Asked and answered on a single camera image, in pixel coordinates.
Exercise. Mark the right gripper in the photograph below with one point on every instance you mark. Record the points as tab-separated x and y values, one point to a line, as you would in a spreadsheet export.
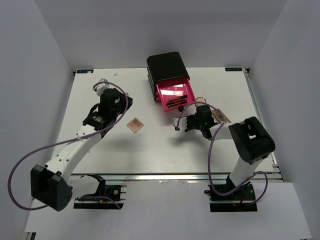
188	118

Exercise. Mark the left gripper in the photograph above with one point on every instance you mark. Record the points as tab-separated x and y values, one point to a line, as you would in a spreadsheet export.
122	97

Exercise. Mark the long brown eyeshadow palette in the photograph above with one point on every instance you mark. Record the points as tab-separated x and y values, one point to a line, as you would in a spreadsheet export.
219	116

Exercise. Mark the round powder jar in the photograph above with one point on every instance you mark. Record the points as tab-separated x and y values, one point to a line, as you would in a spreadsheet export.
201	99

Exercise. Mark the square brown eyeshadow palette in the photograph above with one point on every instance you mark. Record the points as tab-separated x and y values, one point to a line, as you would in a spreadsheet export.
135	125

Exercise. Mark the pink top drawer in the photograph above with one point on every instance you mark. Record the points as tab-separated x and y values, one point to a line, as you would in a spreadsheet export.
175	87

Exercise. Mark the orange lip gloss tube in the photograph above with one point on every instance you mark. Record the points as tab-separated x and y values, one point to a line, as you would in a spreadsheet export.
179	98

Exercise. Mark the dark red lip gloss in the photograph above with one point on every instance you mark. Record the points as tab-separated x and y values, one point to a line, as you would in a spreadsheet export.
179	101

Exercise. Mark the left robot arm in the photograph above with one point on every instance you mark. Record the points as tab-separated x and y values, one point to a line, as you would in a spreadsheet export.
52	184

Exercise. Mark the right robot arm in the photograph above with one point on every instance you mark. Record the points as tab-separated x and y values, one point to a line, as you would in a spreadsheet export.
252	142

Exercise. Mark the blue label left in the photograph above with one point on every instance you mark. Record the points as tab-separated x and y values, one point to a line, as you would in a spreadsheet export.
84	71

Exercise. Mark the blue label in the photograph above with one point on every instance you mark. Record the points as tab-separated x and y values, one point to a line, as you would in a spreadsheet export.
233	69
84	71

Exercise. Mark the blue label right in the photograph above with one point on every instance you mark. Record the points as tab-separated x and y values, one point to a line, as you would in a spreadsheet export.
233	69

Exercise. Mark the black drawer cabinet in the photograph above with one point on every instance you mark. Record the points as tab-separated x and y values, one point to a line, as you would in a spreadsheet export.
164	66

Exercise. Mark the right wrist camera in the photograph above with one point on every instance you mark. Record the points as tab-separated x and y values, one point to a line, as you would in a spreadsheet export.
180	124

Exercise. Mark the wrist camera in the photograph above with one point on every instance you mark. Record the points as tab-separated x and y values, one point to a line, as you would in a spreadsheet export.
180	124
103	85

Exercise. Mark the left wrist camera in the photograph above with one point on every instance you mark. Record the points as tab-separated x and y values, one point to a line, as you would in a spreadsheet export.
103	85

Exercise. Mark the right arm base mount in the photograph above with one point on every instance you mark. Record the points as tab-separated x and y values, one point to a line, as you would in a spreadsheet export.
239	201

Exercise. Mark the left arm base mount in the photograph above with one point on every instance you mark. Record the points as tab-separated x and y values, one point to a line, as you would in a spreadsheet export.
93	192

